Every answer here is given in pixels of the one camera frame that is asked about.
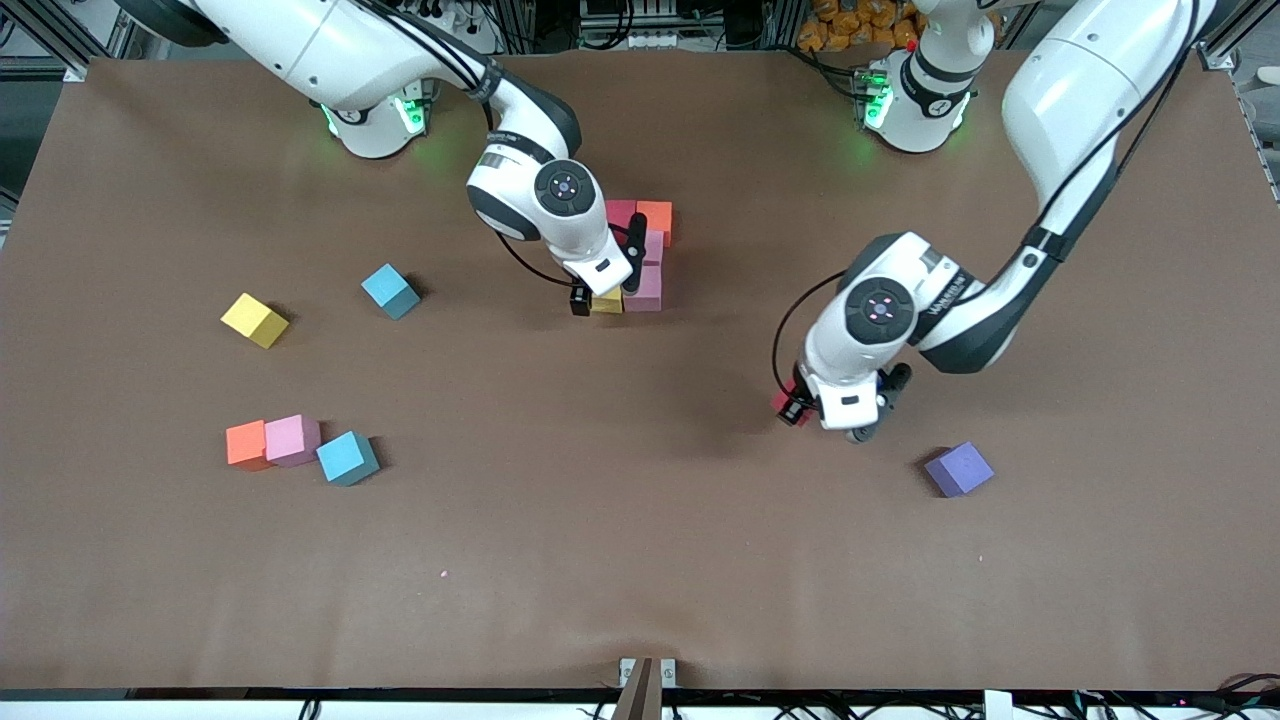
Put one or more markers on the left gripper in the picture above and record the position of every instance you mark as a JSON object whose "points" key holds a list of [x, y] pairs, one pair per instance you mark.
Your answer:
{"points": [[797, 406]]}

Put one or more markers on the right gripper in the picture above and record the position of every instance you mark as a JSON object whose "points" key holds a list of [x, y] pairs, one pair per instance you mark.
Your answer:
{"points": [[580, 299]]}

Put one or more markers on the red foam block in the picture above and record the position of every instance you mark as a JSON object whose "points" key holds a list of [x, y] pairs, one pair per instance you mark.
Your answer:
{"points": [[620, 210], [783, 400]]}

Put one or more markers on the yellow foam block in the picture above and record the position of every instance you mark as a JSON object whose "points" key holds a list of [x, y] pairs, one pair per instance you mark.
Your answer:
{"points": [[252, 318], [607, 302]]}

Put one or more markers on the pink foam block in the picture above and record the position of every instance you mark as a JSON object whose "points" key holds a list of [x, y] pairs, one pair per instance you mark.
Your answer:
{"points": [[650, 290], [654, 247], [290, 440]]}

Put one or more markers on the orange foam block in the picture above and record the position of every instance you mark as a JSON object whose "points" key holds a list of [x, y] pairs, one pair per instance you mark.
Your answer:
{"points": [[245, 445], [655, 218]]}

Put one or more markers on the purple foam block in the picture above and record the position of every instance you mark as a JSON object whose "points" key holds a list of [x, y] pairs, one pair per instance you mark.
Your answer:
{"points": [[958, 468]]}

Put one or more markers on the cyan foam block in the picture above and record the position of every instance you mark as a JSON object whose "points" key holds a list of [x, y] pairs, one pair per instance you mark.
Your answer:
{"points": [[390, 290], [345, 457]]}

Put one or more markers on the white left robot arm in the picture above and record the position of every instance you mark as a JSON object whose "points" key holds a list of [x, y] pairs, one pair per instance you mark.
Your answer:
{"points": [[1070, 90]]}

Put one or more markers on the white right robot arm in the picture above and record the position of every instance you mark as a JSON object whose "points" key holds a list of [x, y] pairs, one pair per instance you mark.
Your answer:
{"points": [[330, 50]]}

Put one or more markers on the grey electronics rack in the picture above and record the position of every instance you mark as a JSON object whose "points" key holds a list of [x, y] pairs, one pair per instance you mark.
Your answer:
{"points": [[650, 40]]}

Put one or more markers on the white power strip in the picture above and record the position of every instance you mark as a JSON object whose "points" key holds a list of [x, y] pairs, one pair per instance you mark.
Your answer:
{"points": [[480, 40]]}

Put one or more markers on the white paper tag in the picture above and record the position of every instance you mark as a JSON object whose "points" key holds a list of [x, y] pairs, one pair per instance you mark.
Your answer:
{"points": [[998, 705]]}

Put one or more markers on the pile of orange packets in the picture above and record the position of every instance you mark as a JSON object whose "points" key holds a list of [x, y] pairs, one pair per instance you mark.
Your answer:
{"points": [[850, 25]]}

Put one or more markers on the grey metal table edge bracket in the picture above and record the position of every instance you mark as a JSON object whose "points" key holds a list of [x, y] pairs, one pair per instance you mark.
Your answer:
{"points": [[627, 668]]}

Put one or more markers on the brown tapered post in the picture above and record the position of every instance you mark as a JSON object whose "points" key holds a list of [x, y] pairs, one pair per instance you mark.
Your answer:
{"points": [[640, 695]]}

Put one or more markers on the aluminium frame strut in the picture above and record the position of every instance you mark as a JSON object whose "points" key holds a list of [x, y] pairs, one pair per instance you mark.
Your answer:
{"points": [[1240, 30], [50, 35]]}

